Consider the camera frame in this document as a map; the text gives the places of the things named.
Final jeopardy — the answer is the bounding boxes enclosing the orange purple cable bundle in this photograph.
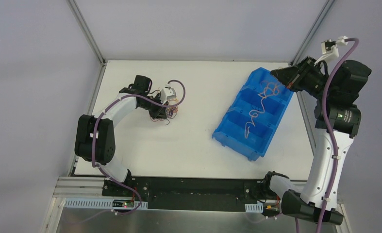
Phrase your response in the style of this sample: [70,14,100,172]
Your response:
[149,98,180,126]

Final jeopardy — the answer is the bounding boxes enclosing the yellow thin cable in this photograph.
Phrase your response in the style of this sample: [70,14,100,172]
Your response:
[243,80,283,139]

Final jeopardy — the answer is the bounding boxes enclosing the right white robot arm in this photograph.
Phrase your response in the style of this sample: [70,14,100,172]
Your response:
[260,57,372,225]

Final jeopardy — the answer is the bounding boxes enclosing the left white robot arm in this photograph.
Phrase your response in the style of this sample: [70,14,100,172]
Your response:
[74,75,176,196]

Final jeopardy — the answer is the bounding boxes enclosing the blue plastic compartment bin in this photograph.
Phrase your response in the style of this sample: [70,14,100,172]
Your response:
[212,67,293,161]

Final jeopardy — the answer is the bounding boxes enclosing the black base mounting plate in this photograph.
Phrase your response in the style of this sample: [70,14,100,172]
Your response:
[102,176,281,212]

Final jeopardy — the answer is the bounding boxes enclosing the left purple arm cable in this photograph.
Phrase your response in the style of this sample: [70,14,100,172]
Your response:
[91,80,186,216]

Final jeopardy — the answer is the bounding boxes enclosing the aluminium frame rail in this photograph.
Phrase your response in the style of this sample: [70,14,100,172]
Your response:
[53,176,343,210]

